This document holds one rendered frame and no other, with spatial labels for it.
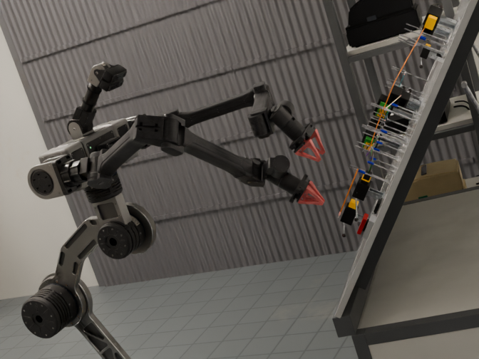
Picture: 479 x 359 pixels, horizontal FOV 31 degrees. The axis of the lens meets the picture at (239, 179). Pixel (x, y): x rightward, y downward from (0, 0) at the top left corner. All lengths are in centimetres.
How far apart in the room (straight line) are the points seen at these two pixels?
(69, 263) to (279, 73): 244
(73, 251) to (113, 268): 320
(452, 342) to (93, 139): 139
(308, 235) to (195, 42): 147
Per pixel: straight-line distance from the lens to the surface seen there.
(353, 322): 258
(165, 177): 605
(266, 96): 296
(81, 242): 338
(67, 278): 350
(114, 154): 264
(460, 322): 253
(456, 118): 369
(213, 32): 558
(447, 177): 374
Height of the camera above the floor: 187
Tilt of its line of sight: 12 degrees down
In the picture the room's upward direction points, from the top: 18 degrees counter-clockwise
